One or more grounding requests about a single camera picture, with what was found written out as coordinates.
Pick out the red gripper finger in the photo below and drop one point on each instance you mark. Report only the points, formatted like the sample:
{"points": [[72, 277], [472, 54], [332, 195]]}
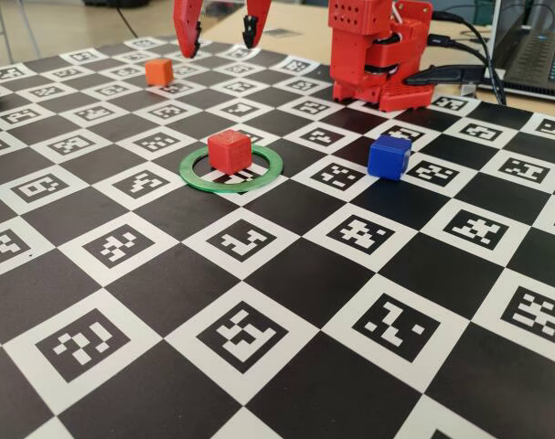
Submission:
{"points": [[185, 23], [256, 11]]}

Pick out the orange cube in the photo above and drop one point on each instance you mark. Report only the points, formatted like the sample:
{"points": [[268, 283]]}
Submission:
{"points": [[159, 72]]}

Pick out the red cube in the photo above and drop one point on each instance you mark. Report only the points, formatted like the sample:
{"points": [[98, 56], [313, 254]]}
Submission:
{"points": [[229, 153]]}

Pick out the blue cube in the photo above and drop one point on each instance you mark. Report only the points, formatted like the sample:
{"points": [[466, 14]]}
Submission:
{"points": [[387, 157]]}

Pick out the dark laptop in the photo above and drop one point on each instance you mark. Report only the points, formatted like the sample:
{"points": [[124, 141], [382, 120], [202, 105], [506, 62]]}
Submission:
{"points": [[533, 59]]}

